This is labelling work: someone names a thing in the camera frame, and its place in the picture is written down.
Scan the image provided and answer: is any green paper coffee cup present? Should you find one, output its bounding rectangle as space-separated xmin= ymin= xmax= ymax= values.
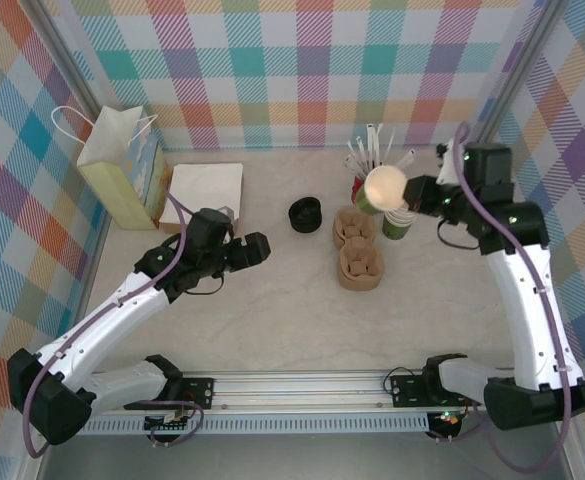
xmin=354 ymin=165 xmax=409 ymax=217

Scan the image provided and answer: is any brown cardboard cup carrier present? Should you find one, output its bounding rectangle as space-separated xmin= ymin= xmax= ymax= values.
xmin=331 ymin=207 xmax=386 ymax=291

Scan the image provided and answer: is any printed paper gift bag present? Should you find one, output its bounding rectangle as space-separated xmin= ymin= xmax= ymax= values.
xmin=51 ymin=104 xmax=169 ymax=231

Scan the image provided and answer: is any brown cardboard napkin tray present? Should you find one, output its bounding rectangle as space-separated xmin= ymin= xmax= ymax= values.
xmin=157 ymin=214 xmax=188 ymax=236

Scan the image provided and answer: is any green paper cup stack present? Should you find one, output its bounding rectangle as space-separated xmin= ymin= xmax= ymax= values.
xmin=381 ymin=207 xmax=416 ymax=241

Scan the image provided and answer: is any white napkin stack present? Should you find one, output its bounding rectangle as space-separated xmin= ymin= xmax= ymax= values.
xmin=159 ymin=162 xmax=246 ymax=226

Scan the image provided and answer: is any black cup lid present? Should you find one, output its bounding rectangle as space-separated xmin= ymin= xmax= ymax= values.
xmin=287 ymin=196 xmax=323 ymax=234

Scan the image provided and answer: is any small circuit board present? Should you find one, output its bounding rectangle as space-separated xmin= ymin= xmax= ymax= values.
xmin=429 ymin=409 xmax=462 ymax=429
xmin=144 ymin=409 xmax=193 ymax=434

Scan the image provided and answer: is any aluminium frame post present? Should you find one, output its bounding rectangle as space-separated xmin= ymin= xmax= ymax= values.
xmin=34 ymin=0 xmax=104 ymax=119
xmin=481 ymin=0 xmax=566 ymax=146

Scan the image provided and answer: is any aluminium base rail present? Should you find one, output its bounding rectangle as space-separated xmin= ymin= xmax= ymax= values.
xmin=86 ymin=369 xmax=491 ymax=412

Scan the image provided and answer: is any white slotted cable duct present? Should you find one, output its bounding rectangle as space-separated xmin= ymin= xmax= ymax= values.
xmin=79 ymin=417 xmax=431 ymax=435

